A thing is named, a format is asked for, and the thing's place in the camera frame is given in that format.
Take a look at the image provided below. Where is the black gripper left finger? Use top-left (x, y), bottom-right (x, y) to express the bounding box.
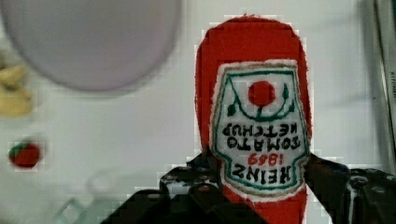
top-left (101, 151), bottom-right (268, 224)

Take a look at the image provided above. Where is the yellow banana toy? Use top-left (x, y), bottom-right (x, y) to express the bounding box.
top-left (0, 65), bottom-right (33, 118)

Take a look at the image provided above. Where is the silver toaster oven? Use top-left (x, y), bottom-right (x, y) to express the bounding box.
top-left (373, 0), bottom-right (396, 174)

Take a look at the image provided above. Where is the small red strawberry toy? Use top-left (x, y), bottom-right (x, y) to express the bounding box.
top-left (8, 142), bottom-right (40, 169)

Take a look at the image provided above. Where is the red plush ketchup bottle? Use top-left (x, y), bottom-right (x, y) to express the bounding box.
top-left (195, 16), bottom-right (312, 224)

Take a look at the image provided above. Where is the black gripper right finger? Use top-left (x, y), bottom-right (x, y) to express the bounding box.
top-left (304, 154), bottom-right (396, 224)

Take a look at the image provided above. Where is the grey round plate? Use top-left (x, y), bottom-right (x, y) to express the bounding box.
top-left (1, 0), bottom-right (181, 91)

